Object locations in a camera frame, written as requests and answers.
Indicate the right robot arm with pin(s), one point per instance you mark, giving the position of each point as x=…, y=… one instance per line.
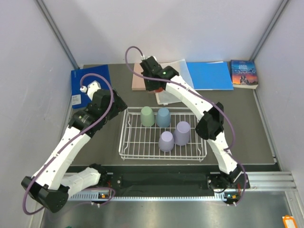
x=210, y=115

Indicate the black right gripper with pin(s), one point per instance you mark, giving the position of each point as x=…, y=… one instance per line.
x=148, y=88

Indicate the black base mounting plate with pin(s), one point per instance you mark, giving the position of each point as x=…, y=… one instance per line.
x=159, y=180

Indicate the blue cup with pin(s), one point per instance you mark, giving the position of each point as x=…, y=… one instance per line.
x=163, y=118

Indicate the white slotted cable duct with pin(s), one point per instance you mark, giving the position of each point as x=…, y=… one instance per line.
x=103, y=195

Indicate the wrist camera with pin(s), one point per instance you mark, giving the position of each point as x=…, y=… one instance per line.
x=147, y=57
x=90, y=89

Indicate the orange key tag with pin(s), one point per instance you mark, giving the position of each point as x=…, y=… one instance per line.
x=289, y=222

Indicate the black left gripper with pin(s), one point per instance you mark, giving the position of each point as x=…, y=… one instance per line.
x=118, y=106

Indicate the white mesh bag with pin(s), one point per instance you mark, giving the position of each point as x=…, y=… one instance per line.
x=165, y=98

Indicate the large purple cup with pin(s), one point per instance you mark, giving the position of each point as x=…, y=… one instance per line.
x=181, y=133

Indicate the Jane Eyre paperback book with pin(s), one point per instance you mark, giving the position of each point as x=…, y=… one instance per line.
x=243, y=74

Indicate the pink board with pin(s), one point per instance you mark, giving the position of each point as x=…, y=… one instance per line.
x=137, y=82

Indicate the white wire dish rack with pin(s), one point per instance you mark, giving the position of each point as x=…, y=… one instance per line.
x=140, y=142

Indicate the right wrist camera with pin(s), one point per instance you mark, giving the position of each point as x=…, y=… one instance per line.
x=147, y=57

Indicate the light blue folder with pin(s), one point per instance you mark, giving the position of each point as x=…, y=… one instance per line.
x=210, y=75

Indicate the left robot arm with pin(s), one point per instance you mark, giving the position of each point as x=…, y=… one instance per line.
x=47, y=186

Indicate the pink cup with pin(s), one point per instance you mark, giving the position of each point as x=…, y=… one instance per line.
x=158, y=90

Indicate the small purple cup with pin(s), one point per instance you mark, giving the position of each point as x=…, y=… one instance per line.
x=166, y=141

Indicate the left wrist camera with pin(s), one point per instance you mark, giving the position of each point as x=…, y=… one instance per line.
x=90, y=89

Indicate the green cup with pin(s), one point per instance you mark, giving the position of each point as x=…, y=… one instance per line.
x=147, y=117

